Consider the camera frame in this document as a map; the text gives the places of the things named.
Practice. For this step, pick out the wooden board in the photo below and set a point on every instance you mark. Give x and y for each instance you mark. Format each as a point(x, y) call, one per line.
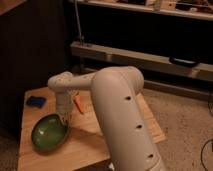
point(84, 145)

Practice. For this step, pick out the long metal case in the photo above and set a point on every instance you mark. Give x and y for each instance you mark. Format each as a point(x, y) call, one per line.
point(142, 60)

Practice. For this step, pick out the vertical metal pole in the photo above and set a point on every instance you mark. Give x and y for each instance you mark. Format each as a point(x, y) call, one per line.
point(81, 39)

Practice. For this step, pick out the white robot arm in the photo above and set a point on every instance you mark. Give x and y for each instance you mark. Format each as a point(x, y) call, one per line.
point(113, 93)

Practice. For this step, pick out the blue block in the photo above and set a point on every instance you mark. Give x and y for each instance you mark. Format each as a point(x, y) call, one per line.
point(36, 101)

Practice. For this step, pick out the black case handle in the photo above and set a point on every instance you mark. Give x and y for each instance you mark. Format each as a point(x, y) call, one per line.
point(184, 63)

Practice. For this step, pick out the upper shelf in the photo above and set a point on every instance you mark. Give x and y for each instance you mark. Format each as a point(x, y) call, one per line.
point(141, 8)

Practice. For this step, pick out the orange marker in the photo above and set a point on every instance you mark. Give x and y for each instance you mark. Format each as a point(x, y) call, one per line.
point(77, 101)

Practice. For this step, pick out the green ceramic bowl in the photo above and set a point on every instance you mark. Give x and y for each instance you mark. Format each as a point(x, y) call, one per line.
point(49, 132)

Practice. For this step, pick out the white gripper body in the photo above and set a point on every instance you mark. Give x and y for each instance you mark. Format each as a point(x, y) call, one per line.
point(64, 104)

